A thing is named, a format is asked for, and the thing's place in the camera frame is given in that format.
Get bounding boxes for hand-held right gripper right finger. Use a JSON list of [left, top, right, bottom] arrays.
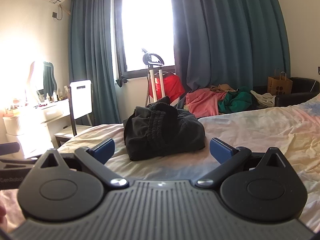
[[195, 137, 292, 189]]

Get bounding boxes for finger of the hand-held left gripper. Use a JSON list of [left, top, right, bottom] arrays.
[[0, 142, 20, 157]]

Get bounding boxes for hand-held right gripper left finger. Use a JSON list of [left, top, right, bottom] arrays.
[[35, 137, 130, 191]]

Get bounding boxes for dark grey pants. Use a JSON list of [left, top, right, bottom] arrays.
[[124, 104, 206, 161]]

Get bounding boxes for black knit garment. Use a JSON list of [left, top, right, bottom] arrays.
[[144, 96, 179, 115]]

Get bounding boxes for white storage drawer unit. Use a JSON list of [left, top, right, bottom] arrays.
[[2, 116, 54, 158]]

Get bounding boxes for bed with pastel sheet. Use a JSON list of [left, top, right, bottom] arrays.
[[0, 97, 320, 233]]

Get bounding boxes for green cloth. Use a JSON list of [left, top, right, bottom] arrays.
[[217, 86, 253, 115]]

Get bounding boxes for pink cloth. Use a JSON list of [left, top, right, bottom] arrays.
[[184, 89, 227, 117]]

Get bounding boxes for chair with white backrest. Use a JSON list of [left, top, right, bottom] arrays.
[[54, 79, 94, 149]]

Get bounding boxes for white dressing table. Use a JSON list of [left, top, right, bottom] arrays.
[[2, 98, 71, 131]]

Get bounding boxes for tan cloth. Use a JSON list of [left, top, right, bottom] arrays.
[[209, 83, 237, 93]]

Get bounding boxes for white cloth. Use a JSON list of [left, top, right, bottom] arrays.
[[250, 90, 277, 108]]

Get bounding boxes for row of cosmetic bottles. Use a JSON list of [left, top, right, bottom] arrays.
[[45, 85, 71, 103]]

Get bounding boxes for wavy framed mirror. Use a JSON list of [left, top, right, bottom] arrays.
[[26, 60, 59, 98]]

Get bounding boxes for red cloth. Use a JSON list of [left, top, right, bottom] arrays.
[[155, 72, 186, 101]]

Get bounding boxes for brown paper bag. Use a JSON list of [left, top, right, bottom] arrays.
[[267, 68, 293, 96]]

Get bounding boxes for teal curtain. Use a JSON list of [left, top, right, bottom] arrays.
[[167, 0, 292, 101], [69, 0, 121, 126]]

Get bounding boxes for garment steamer stand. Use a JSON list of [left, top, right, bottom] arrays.
[[141, 47, 166, 105]]

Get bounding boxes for black armchair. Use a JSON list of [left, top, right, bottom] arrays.
[[252, 77, 320, 108]]

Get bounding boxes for window with dark frame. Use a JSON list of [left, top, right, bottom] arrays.
[[113, 0, 177, 79]]

